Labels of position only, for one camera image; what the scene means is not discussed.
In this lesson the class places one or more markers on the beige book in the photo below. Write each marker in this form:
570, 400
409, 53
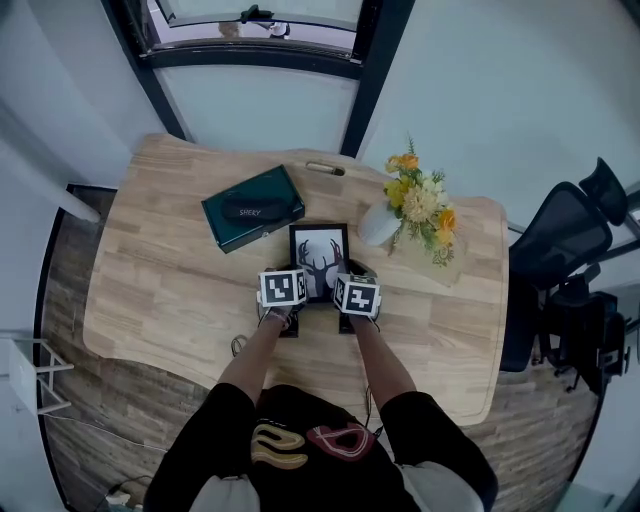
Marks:
450, 272

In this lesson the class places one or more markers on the yellow flower bouquet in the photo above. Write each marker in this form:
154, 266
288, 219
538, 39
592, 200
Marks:
420, 205

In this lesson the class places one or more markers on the black zip pouch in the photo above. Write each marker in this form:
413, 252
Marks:
252, 210

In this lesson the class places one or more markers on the black mesh chair with headrest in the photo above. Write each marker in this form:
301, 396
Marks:
560, 235

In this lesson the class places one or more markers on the person's right forearm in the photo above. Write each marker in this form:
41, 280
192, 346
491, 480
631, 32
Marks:
380, 360

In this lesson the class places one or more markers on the person's black printed shirt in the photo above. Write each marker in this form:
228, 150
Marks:
320, 475

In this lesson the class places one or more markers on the white ribbed vase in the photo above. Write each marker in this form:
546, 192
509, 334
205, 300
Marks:
377, 225

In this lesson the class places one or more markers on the white metal rack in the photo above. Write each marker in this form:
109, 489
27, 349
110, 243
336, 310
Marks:
25, 370

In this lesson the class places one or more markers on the white wall pipe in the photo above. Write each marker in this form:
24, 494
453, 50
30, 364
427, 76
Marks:
45, 165

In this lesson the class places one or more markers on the dark green box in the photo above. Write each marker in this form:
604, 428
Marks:
260, 235

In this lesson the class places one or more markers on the person's left forearm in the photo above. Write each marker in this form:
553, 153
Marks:
250, 360

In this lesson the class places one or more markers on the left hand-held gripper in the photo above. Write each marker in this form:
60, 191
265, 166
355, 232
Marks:
280, 289

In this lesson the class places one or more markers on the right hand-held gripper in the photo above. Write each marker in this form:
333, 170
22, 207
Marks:
357, 297

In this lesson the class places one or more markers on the black office chair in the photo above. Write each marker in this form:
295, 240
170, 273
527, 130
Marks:
595, 330

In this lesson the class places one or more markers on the black-framed window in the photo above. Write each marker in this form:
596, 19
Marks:
370, 75

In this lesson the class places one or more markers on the framed deer picture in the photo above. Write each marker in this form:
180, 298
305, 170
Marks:
317, 250

